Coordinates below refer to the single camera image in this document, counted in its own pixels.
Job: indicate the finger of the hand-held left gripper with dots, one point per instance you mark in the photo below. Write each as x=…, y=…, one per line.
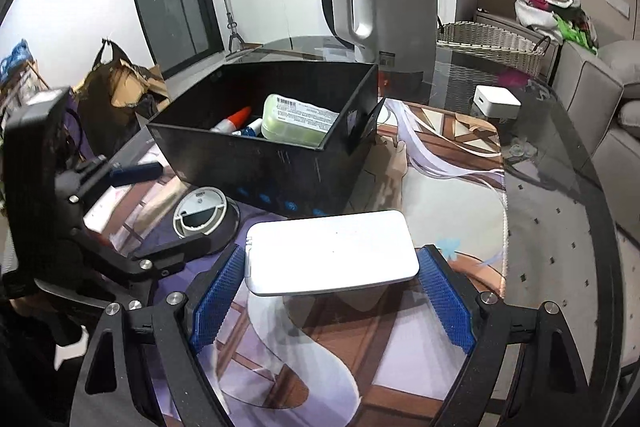
x=135, y=174
x=170, y=254

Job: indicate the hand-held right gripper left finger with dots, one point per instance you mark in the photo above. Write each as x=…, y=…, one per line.
x=217, y=302

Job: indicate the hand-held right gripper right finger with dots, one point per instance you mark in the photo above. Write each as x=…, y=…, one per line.
x=445, y=302

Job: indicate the round white lid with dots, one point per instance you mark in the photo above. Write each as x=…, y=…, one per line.
x=200, y=207

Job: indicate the glue bottle with orange cap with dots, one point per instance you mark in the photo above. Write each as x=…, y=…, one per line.
x=235, y=119

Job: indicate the black storage box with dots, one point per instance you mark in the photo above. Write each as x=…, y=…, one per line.
x=250, y=172

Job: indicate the white rectangular case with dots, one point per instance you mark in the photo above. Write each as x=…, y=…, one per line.
x=330, y=252

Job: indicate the small white capped bottle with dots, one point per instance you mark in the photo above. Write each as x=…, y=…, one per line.
x=252, y=127

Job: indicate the green container with white label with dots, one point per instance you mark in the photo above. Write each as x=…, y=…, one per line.
x=295, y=122

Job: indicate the blue plastic bag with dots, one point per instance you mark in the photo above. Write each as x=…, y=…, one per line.
x=15, y=57

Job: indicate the printed table mat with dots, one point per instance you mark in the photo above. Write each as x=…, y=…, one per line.
x=450, y=187

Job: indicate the white charger cube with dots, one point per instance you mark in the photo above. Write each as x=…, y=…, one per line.
x=495, y=102

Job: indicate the grey sofa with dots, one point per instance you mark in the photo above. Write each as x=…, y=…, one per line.
x=585, y=92

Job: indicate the white wicker basket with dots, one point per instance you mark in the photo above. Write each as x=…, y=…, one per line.
x=490, y=44

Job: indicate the grey pillow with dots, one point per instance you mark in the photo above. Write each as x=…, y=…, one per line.
x=631, y=117
x=622, y=62

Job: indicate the white electric kettle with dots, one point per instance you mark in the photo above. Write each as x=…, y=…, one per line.
x=400, y=7

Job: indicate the white wall socket plate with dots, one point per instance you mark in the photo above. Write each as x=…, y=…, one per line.
x=617, y=3

